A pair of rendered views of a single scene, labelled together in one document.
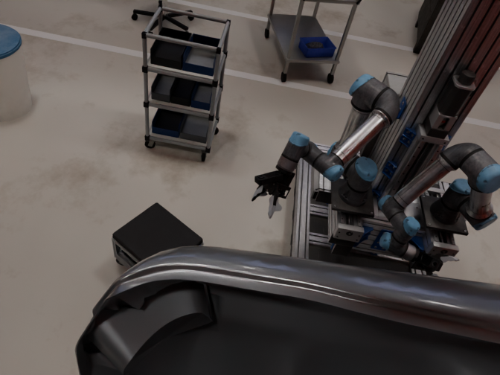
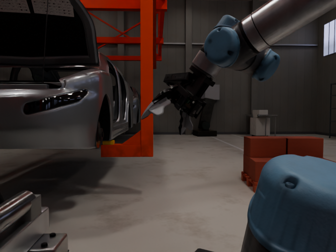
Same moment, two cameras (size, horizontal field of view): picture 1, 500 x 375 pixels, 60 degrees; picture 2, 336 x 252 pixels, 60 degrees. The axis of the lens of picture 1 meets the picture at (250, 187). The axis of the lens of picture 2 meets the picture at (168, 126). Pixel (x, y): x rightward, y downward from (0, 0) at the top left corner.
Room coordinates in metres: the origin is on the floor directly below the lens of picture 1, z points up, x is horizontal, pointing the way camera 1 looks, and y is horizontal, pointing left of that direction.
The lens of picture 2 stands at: (1.17, -0.91, 1.11)
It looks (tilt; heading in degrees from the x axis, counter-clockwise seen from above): 3 degrees down; 90
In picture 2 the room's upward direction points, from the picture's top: straight up
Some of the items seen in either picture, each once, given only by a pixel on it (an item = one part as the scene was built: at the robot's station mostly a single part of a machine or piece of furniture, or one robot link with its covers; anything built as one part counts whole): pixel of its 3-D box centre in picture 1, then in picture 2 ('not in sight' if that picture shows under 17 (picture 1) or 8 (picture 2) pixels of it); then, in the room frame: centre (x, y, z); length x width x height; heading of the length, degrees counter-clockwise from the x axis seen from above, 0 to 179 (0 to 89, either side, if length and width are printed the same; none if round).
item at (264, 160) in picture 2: not in sight; (286, 162); (2.96, 3.40, 0.36); 1.21 x 0.88 x 0.71; 4
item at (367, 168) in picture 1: (362, 172); not in sight; (1.60, -0.53, 0.98); 0.13 x 0.12 x 0.14; 51
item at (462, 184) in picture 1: (460, 193); not in sight; (1.61, -1.03, 0.98); 0.13 x 0.12 x 0.14; 32
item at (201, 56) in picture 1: (184, 90); not in sight; (2.59, 0.62, 0.50); 0.54 x 0.42 x 1.00; 92
